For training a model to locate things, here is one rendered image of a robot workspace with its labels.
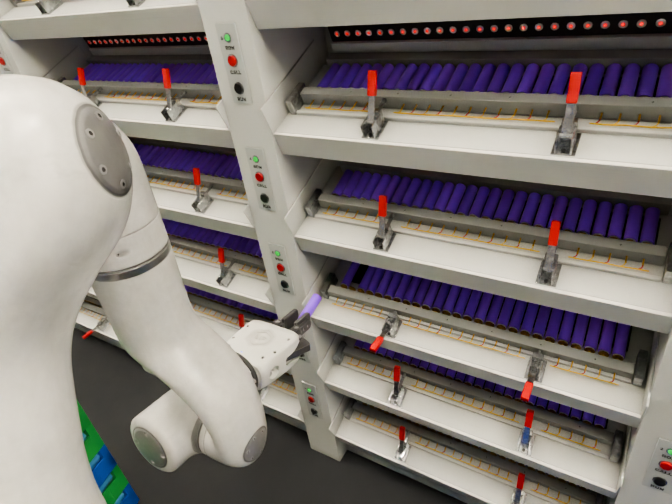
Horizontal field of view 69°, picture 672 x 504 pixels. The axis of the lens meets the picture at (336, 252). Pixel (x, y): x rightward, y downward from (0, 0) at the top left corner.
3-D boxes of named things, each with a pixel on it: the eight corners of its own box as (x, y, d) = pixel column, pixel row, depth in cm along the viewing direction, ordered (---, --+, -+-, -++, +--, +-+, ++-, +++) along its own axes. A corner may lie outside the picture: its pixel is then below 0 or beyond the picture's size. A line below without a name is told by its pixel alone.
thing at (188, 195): (264, 241, 100) (233, 196, 90) (86, 201, 130) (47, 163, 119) (309, 171, 109) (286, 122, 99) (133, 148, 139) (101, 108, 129)
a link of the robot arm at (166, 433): (246, 374, 67) (197, 353, 71) (171, 439, 57) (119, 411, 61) (252, 420, 70) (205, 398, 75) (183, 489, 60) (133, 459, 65)
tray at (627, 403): (637, 428, 77) (648, 407, 70) (316, 326, 106) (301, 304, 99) (655, 320, 86) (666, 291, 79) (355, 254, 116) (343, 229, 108)
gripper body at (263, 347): (256, 367, 69) (301, 327, 77) (203, 347, 74) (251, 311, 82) (262, 408, 72) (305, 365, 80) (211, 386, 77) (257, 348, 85)
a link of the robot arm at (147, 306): (234, 248, 50) (284, 436, 66) (131, 221, 57) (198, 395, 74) (169, 300, 43) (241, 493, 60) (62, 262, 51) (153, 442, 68)
